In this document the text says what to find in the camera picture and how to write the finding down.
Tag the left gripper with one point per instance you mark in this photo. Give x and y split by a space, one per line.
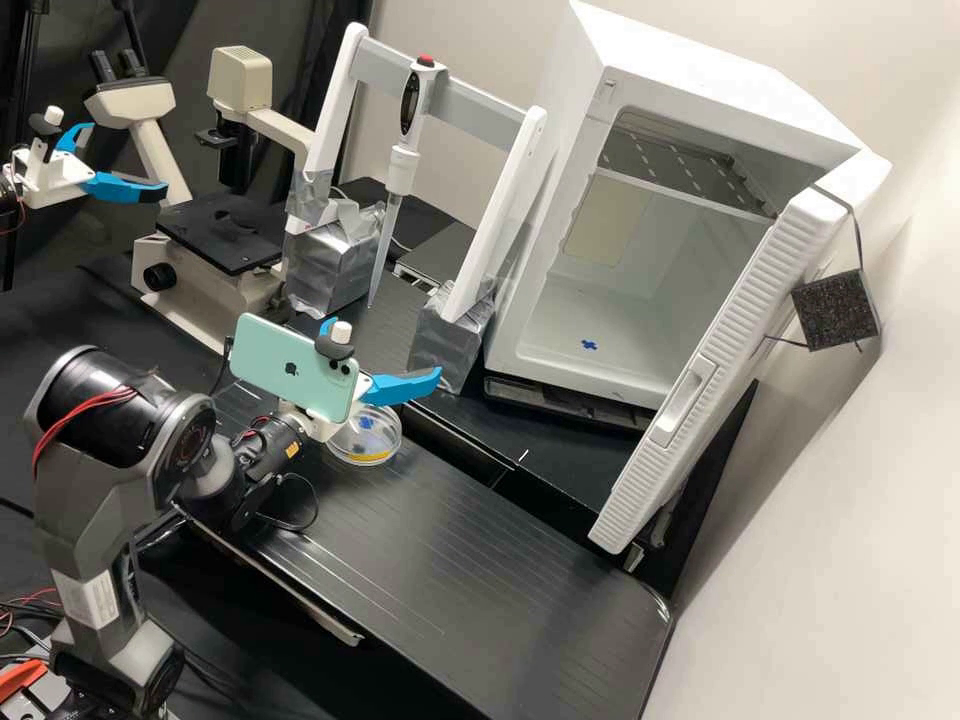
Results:
52 176

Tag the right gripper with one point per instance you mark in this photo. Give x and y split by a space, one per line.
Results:
315 429

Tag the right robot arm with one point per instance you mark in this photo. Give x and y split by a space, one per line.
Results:
97 465

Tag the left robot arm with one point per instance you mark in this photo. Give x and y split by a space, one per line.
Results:
6 191

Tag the petri dish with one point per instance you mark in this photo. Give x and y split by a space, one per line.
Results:
371 442

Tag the cream microscope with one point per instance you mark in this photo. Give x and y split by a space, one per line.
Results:
217 277

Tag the white pipette stand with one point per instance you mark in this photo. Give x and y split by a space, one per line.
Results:
495 217

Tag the pipette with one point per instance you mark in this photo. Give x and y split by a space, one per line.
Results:
409 97

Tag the incubator door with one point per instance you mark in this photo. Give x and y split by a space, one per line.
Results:
697 390

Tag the white incubator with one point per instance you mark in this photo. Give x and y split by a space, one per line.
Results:
675 67

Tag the right wrist camera phone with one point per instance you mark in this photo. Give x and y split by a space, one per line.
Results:
285 360

